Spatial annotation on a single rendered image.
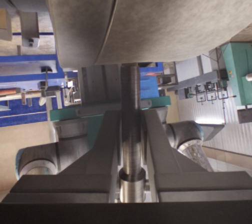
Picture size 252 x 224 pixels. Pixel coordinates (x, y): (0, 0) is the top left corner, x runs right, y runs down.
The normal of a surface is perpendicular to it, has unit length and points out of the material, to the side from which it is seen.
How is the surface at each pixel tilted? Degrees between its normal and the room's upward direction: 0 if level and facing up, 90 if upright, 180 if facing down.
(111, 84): 90
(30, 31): 90
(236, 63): 90
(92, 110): 90
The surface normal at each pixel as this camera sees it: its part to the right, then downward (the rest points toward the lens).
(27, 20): 0.50, -0.12
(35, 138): 0.29, -0.10
